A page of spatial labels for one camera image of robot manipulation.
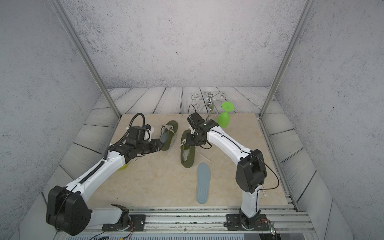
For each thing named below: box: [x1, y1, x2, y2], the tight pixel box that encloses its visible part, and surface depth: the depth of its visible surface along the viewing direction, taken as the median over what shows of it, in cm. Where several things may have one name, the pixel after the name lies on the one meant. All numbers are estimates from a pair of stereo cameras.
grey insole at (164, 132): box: [161, 126, 169, 144], surface depth 106 cm
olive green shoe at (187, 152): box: [180, 129, 196, 168], surface depth 90 cm
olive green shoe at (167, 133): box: [159, 120, 178, 151], surface depth 106 cm
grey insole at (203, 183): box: [196, 162, 211, 204], surface depth 87 cm
